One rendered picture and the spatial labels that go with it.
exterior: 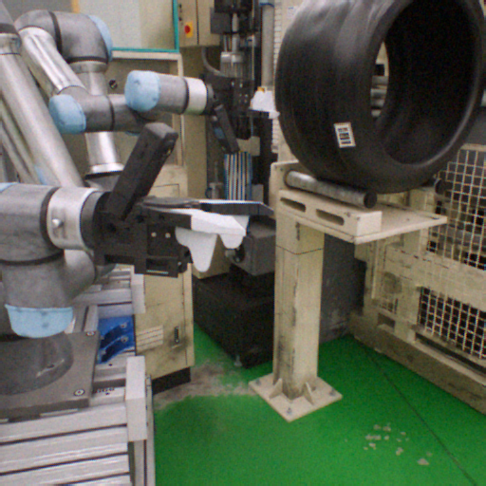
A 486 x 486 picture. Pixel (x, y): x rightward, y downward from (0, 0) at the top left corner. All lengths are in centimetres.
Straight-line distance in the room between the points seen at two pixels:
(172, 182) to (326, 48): 77
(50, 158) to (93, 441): 50
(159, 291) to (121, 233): 126
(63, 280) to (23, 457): 41
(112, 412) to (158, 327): 99
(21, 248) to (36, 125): 20
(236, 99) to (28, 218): 61
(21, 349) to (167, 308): 105
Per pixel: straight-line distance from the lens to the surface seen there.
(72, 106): 105
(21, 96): 76
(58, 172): 74
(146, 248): 54
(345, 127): 118
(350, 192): 132
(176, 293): 186
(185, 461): 177
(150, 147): 53
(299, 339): 184
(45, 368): 90
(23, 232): 62
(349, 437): 188
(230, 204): 58
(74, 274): 69
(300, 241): 167
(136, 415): 93
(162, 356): 196
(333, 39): 121
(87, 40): 141
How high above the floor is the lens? 121
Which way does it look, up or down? 19 degrees down
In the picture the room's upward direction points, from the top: straight up
